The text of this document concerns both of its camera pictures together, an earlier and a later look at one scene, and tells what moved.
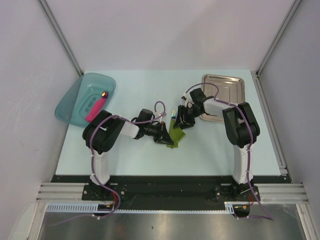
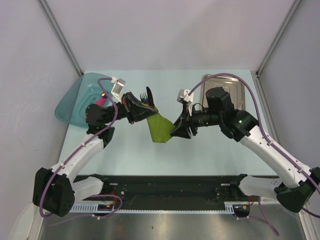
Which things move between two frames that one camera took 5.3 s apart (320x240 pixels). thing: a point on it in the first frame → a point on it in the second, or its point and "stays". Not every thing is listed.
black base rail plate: (171, 192) stays
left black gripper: (165, 138) → (134, 110)
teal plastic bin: (74, 106) stays
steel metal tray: (230, 89) stays
